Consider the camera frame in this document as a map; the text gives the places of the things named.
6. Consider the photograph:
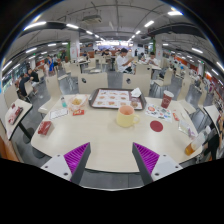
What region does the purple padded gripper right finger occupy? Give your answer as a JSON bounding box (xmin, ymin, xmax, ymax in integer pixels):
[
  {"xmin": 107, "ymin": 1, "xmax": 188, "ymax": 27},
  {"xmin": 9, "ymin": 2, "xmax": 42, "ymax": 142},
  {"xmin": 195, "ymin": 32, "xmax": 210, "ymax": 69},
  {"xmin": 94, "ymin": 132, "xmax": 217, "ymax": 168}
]
[{"xmin": 132, "ymin": 143, "xmax": 182, "ymax": 185}]

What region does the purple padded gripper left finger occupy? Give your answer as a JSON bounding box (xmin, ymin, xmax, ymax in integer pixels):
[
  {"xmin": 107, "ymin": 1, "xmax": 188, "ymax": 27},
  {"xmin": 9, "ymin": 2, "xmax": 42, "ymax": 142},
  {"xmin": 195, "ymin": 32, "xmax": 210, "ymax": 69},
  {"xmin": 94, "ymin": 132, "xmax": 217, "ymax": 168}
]
[{"xmin": 42, "ymin": 142, "xmax": 91, "ymax": 184}]

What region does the red round coaster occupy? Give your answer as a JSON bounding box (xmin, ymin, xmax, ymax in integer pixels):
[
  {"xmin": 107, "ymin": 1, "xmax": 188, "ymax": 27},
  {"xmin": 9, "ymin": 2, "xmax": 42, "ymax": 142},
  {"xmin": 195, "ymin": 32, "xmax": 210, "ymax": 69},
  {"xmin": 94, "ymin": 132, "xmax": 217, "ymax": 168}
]
[{"xmin": 150, "ymin": 121, "xmax": 163, "ymax": 132}]

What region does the plastic bottle with orange drink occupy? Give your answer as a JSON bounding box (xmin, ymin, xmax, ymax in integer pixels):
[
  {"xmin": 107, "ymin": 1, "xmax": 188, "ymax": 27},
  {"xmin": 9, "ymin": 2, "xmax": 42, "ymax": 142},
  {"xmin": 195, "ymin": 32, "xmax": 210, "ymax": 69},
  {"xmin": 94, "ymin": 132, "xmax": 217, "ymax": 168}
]
[{"xmin": 185, "ymin": 126, "xmax": 211, "ymax": 155}]

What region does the red snack box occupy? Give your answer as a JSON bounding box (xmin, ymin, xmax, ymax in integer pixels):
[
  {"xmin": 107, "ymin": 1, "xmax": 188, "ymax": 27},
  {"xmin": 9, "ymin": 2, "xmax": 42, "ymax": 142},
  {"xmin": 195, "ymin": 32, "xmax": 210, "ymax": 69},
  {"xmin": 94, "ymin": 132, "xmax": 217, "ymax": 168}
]
[{"xmin": 38, "ymin": 121, "xmax": 53, "ymax": 136}]

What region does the clear plastic packet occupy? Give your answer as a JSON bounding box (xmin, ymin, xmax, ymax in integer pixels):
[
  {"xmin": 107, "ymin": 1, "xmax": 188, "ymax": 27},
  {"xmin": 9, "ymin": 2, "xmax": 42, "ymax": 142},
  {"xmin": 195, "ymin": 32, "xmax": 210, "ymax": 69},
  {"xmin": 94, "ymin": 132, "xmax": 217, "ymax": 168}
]
[{"xmin": 178, "ymin": 120, "xmax": 195, "ymax": 138}]

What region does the colourful paper flyer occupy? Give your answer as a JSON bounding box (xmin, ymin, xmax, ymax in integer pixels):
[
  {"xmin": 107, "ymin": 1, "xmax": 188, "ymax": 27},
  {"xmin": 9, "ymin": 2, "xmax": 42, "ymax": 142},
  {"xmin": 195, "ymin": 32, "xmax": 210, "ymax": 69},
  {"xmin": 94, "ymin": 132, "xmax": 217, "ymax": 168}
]
[{"xmin": 145, "ymin": 104, "xmax": 172, "ymax": 122}]

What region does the red ketchup packet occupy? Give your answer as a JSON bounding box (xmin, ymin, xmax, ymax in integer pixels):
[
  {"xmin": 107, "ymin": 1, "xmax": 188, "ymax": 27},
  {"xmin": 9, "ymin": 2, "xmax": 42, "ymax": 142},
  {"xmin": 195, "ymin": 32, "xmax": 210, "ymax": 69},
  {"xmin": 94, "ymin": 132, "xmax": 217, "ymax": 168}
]
[{"xmin": 73, "ymin": 109, "xmax": 85, "ymax": 116}]

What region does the white paper menu card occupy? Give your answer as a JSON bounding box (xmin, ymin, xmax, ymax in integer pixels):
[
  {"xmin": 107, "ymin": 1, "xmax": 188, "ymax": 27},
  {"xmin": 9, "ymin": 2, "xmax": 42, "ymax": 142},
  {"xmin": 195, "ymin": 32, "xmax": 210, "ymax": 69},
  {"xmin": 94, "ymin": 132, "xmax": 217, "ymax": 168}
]
[{"xmin": 49, "ymin": 108, "xmax": 68, "ymax": 119}]

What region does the yellow ceramic mug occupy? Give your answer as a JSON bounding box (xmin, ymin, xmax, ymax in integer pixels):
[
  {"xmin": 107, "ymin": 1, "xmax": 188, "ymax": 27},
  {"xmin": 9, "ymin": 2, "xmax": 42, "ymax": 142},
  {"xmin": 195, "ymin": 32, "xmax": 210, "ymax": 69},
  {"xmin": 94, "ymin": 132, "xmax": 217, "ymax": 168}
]
[{"xmin": 116, "ymin": 105, "xmax": 140, "ymax": 128}]

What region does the small teal bottle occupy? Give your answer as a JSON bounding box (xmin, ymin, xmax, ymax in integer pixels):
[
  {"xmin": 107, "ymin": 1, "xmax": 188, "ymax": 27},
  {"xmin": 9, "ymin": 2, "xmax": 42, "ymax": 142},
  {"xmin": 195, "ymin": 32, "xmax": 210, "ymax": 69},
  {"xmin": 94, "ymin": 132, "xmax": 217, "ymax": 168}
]
[{"xmin": 61, "ymin": 96, "xmax": 67, "ymax": 108}]

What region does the red paper cup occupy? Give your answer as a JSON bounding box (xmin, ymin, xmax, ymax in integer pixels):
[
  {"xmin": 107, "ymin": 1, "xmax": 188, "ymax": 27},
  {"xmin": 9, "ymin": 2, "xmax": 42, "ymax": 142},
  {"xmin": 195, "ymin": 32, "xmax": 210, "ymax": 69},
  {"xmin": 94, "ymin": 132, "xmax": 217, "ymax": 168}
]
[{"xmin": 161, "ymin": 90, "xmax": 174, "ymax": 109}]

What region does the white napkin on tray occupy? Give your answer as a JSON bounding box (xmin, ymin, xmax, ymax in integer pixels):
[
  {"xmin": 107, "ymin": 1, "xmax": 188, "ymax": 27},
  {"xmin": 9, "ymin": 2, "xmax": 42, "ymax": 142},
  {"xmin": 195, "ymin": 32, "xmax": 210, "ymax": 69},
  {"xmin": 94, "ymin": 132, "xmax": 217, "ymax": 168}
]
[{"xmin": 131, "ymin": 88, "xmax": 142, "ymax": 97}]

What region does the brown food tray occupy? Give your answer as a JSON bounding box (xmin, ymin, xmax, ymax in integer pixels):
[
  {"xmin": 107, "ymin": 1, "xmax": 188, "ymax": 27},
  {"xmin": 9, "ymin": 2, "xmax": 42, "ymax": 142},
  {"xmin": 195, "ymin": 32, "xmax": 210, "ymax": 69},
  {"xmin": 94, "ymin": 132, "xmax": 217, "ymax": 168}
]
[{"xmin": 89, "ymin": 88, "xmax": 146, "ymax": 110}]

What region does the beige chair left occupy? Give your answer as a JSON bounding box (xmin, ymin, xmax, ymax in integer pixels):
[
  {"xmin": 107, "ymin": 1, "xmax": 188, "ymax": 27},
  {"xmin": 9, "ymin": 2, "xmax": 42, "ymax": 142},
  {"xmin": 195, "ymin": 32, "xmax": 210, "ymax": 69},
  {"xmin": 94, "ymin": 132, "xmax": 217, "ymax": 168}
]
[{"xmin": 78, "ymin": 72, "xmax": 108, "ymax": 94}]

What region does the beige chair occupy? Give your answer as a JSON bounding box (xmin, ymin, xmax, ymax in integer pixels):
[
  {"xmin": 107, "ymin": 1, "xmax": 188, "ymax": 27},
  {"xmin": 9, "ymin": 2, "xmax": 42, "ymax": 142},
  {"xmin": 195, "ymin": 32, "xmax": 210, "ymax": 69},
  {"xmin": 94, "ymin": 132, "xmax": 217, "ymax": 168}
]
[
  {"xmin": 78, "ymin": 72, "xmax": 108, "ymax": 94},
  {"xmin": 122, "ymin": 73, "xmax": 151, "ymax": 97}
]

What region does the beige chair right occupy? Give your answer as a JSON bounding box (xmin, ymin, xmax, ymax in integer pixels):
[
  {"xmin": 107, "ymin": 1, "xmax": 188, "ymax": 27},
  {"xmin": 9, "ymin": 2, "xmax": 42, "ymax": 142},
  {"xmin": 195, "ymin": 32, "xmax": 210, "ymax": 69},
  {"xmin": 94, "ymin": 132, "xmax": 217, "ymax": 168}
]
[{"xmin": 122, "ymin": 73, "xmax": 151, "ymax": 97}]

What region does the person in black shirt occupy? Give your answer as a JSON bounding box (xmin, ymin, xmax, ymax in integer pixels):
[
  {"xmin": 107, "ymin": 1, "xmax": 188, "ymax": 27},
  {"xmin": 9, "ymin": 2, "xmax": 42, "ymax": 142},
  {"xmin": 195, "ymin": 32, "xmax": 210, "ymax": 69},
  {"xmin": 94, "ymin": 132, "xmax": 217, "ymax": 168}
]
[{"xmin": 19, "ymin": 73, "xmax": 33, "ymax": 97}]

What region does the person in white shirt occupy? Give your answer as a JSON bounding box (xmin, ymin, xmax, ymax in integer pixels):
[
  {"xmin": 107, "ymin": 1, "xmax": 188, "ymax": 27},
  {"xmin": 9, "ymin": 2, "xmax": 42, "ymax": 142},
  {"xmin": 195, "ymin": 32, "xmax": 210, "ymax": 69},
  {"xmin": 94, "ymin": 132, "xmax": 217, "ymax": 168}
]
[{"xmin": 116, "ymin": 48, "xmax": 134, "ymax": 73}]

